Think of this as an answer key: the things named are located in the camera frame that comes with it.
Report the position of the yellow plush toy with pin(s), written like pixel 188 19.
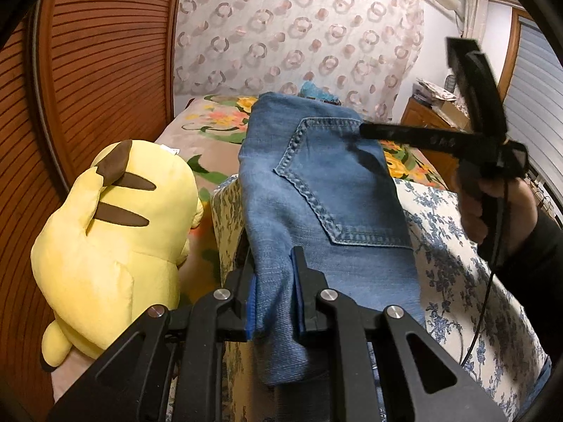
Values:
pixel 110 246

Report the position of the person's right forearm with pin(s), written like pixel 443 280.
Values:
pixel 541 263

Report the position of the person's right hand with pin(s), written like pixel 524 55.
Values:
pixel 519 211

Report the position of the orange flower blanket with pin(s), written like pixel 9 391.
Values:
pixel 211 118

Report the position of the cardboard box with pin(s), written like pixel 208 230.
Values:
pixel 451 112

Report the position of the stack of papers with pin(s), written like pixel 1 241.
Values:
pixel 433 90

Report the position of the blue plastic bag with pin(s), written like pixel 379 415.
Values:
pixel 319 93

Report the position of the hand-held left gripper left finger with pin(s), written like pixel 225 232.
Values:
pixel 251 316

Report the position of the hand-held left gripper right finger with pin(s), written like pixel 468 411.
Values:
pixel 301 307

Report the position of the grey window blinds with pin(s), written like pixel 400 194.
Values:
pixel 536 96

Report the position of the wooden louvered wardrobe door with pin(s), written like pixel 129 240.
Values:
pixel 88 74

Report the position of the white side curtain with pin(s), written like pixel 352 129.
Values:
pixel 474 9

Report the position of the blue denim pants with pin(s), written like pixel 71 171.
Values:
pixel 343 211

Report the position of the wooden dresser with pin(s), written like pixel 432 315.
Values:
pixel 422 118

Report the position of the blue floral bedspread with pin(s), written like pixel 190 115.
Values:
pixel 453 272

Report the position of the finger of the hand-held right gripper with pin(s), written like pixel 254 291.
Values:
pixel 409 136

